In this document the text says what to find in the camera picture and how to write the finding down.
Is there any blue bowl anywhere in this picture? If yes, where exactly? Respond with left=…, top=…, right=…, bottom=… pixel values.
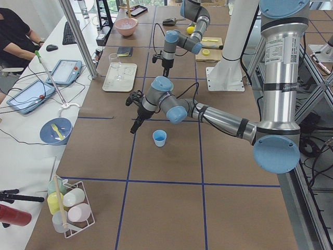
left=40, top=117, right=72, bottom=146

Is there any lemon half slice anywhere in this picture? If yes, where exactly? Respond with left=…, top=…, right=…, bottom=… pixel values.
left=202, top=49, right=210, bottom=56

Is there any aluminium frame post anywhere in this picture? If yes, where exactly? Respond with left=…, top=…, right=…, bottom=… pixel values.
left=59, top=0, right=98, bottom=79

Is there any teach pendant tablet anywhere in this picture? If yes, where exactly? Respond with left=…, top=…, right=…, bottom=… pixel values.
left=6, top=80, right=56, bottom=115
left=50, top=59, right=83, bottom=86

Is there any near teach pendant tablet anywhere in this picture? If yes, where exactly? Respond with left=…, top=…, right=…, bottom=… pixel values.
left=6, top=80, right=56, bottom=115

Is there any yellow plastic fork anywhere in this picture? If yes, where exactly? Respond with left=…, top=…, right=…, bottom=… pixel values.
left=51, top=123, right=65, bottom=140

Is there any green tipped metal rod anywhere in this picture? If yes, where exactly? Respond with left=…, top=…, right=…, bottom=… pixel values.
left=35, top=51, right=81, bottom=117

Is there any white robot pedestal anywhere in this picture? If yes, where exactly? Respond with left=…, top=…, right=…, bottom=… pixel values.
left=205, top=0, right=261, bottom=92

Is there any black keyboard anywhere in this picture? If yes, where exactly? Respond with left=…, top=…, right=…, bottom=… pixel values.
left=62, top=21, right=76, bottom=45

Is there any wooden mug tree stand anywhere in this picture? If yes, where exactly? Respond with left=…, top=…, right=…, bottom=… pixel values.
left=118, top=0, right=132, bottom=18

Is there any red bottle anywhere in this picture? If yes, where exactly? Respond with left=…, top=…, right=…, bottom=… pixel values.
left=1, top=204, right=32, bottom=228

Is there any clear wine glass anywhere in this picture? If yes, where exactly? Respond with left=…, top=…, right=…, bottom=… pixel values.
left=108, top=53, right=123, bottom=81

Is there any far teach pendant tablet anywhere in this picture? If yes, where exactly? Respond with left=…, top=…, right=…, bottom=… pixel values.
left=50, top=59, right=83, bottom=86

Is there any yellow plastic knife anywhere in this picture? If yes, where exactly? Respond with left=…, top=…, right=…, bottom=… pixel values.
left=202, top=39, right=219, bottom=42

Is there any light blue plastic cup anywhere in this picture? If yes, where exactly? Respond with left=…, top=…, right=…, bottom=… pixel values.
left=152, top=130, right=167, bottom=147

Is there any black tripod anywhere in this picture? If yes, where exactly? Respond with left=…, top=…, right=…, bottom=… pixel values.
left=1, top=189, right=45, bottom=204

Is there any seated person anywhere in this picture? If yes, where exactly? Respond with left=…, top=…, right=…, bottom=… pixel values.
left=1, top=8, right=44, bottom=69

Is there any cream bear tray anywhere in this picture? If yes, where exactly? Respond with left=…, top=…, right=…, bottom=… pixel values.
left=102, top=64, right=137, bottom=92

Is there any metal ice scoop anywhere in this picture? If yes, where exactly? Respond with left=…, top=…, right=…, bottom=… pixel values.
left=162, top=18, right=186, bottom=27

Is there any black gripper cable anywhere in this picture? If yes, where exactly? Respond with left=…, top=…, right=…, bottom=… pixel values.
left=152, top=22, right=188, bottom=57

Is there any pink bowl of ice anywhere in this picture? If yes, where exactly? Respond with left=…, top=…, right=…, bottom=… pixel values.
left=114, top=18, right=138, bottom=36

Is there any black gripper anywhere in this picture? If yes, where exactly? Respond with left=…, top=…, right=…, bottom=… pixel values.
left=125, top=90, right=155, bottom=134
left=152, top=51, right=175, bottom=77

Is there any yellow lemon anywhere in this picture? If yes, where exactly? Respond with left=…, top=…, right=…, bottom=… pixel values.
left=186, top=26, right=195, bottom=34

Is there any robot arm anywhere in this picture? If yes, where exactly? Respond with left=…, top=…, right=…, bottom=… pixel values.
left=152, top=0, right=210, bottom=77
left=125, top=1, right=310, bottom=174

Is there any white wire cup rack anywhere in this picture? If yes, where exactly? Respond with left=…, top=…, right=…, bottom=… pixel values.
left=52, top=176, right=95, bottom=239

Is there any wooden cutting board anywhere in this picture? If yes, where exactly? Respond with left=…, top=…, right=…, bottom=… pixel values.
left=195, top=37, right=223, bottom=62

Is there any metal handled knife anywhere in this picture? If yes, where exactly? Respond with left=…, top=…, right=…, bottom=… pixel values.
left=202, top=45, right=223, bottom=50

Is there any black computer mouse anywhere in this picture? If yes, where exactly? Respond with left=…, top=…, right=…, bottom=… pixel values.
left=46, top=44, right=58, bottom=52

